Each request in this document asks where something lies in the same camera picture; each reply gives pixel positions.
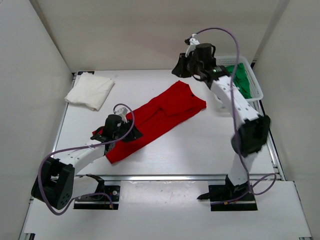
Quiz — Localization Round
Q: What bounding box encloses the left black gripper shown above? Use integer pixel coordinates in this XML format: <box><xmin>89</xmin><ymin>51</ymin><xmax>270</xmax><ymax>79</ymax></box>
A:
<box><xmin>113</xmin><ymin>118</ymin><xmax>144</xmax><ymax>143</ymax></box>

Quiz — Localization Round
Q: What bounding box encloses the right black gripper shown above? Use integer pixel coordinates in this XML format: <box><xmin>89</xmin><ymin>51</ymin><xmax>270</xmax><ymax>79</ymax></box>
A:
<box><xmin>173</xmin><ymin>54</ymin><xmax>204</xmax><ymax>80</ymax></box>

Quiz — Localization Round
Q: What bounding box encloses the red t shirt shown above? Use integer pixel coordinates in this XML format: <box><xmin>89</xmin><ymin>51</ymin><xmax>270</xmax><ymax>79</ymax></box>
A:
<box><xmin>105</xmin><ymin>80</ymin><xmax>207</xmax><ymax>164</ymax></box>

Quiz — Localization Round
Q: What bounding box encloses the green t shirt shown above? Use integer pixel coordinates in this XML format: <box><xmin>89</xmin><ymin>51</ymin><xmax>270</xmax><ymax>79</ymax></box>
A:
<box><xmin>233</xmin><ymin>62</ymin><xmax>252</xmax><ymax>99</ymax></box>

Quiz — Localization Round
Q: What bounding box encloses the white t shirt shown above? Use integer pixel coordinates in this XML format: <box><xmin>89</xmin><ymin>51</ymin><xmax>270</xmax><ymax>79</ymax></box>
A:
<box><xmin>64</xmin><ymin>73</ymin><xmax>115</xmax><ymax>111</ymax></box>

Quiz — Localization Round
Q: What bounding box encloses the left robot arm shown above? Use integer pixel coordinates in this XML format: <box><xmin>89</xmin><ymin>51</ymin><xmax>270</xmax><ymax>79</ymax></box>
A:
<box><xmin>31</xmin><ymin>112</ymin><xmax>143</xmax><ymax>215</ymax></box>

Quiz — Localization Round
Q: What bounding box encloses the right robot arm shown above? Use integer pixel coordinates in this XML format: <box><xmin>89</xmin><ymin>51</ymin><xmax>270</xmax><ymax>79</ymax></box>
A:
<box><xmin>172</xmin><ymin>38</ymin><xmax>271</xmax><ymax>200</ymax></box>

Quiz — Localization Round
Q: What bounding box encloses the white plastic basket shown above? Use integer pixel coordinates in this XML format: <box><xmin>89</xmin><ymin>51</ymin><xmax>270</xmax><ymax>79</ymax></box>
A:
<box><xmin>216</xmin><ymin>56</ymin><xmax>264</xmax><ymax>110</ymax></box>

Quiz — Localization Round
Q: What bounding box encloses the blue label sticker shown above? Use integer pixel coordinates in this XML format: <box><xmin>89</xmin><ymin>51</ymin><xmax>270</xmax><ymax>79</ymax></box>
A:
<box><xmin>77</xmin><ymin>71</ymin><xmax>95</xmax><ymax>76</ymax></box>

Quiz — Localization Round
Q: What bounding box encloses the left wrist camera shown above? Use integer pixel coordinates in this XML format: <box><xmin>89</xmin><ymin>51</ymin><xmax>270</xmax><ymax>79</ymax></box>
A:
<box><xmin>115</xmin><ymin>107</ymin><xmax>128</xmax><ymax>118</ymax></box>

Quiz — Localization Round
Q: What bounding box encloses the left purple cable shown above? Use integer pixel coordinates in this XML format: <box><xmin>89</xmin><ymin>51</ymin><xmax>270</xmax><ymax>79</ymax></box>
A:
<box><xmin>37</xmin><ymin>102</ymin><xmax>136</xmax><ymax>216</ymax></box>

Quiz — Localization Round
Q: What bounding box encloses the purple cable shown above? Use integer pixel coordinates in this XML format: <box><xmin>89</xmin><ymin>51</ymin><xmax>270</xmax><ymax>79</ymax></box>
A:
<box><xmin>191</xmin><ymin>26</ymin><xmax>277</xmax><ymax>206</ymax></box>
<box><xmin>37</xmin><ymin>102</ymin><xmax>136</xmax><ymax>216</ymax></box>

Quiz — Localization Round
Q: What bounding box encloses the aluminium table rail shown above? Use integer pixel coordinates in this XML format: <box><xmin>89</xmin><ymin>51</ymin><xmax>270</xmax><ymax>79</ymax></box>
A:
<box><xmin>99</xmin><ymin>174</ymin><xmax>231</xmax><ymax>182</ymax></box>

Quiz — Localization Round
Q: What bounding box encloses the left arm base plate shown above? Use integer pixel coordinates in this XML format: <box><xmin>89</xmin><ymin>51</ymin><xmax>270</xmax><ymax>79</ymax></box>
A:
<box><xmin>73</xmin><ymin>181</ymin><xmax>121</xmax><ymax>211</ymax></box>

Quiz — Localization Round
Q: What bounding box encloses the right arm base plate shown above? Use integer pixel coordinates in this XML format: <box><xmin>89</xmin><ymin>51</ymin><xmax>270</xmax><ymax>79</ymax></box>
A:
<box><xmin>197</xmin><ymin>184</ymin><xmax>258</xmax><ymax>212</ymax></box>

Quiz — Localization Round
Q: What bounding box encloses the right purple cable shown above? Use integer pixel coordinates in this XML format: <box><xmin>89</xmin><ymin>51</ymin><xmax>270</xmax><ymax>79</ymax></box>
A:
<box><xmin>191</xmin><ymin>26</ymin><xmax>277</xmax><ymax>206</ymax></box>

